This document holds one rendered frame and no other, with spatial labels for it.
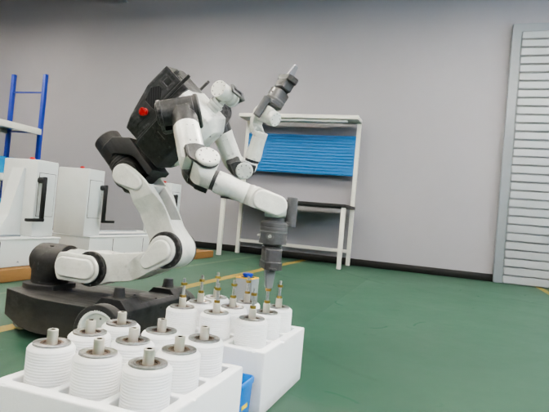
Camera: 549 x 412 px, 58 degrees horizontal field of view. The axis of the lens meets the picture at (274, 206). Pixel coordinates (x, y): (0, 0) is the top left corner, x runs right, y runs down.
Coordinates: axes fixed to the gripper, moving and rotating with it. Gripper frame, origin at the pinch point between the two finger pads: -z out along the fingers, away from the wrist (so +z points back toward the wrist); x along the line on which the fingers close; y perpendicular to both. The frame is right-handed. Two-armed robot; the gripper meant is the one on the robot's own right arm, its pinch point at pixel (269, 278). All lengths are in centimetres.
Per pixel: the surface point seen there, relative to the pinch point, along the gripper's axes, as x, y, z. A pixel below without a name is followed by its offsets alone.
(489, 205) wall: 375, -349, 56
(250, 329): -14.5, 7.4, -12.9
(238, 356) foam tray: -16.3, 10.5, -20.2
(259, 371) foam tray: -19.9, 4.8, -23.2
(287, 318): 6.1, -9.1, -13.7
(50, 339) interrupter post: -43, 55, -10
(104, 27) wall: 674, 152, 292
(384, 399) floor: -6, -40, -36
